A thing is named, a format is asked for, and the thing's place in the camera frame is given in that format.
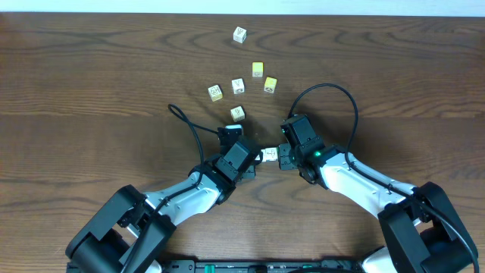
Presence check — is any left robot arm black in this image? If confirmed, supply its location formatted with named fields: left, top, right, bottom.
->
left=65, top=136, right=261, bottom=272

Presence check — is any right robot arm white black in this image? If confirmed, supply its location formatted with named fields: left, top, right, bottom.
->
left=278, top=140, right=480, bottom=272

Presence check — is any white block green side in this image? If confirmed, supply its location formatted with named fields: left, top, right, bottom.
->
left=230, top=106, right=246, bottom=122

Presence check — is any white block yellow side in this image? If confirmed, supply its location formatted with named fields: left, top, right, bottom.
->
left=208, top=84, right=224, bottom=102

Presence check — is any yellow block with black mark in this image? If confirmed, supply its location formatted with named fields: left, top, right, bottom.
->
left=264, top=77, right=277, bottom=93

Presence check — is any yellow block upper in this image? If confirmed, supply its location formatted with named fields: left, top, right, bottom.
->
left=252, top=62, right=264, bottom=77

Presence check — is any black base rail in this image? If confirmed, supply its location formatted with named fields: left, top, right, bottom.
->
left=159, top=259, right=364, bottom=273

